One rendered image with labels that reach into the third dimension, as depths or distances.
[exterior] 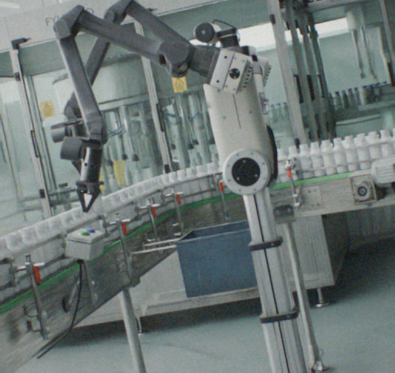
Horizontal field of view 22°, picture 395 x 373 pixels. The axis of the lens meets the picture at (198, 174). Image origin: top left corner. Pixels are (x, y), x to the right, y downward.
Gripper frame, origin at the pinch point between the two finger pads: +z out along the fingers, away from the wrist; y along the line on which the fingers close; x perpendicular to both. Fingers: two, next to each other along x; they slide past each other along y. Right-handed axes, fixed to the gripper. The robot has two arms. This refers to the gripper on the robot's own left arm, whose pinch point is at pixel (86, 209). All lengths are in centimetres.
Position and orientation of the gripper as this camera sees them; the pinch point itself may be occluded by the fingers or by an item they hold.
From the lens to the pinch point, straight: 314.9
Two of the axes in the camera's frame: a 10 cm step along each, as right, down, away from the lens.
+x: 9.7, 1.7, -1.9
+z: -1.5, 9.8, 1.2
